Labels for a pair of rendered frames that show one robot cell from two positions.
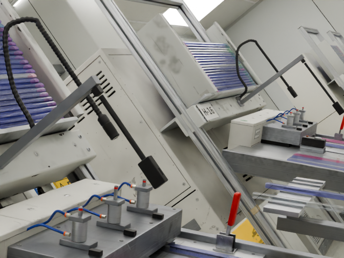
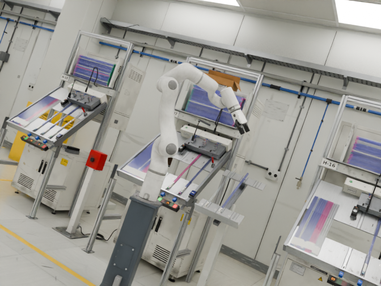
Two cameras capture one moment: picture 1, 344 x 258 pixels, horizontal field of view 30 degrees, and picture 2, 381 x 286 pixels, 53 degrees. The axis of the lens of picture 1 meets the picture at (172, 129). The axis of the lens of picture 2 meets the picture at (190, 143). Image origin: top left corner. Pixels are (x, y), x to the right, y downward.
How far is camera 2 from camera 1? 3.35 m
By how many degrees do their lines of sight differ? 95
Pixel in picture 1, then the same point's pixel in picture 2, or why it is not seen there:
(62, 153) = (228, 132)
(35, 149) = (221, 127)
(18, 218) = (199, 133)
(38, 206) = (208, 135)
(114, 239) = (196, 145)
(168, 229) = (211, 154)
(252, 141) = (343, 189)
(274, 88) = not seen: outside the picture
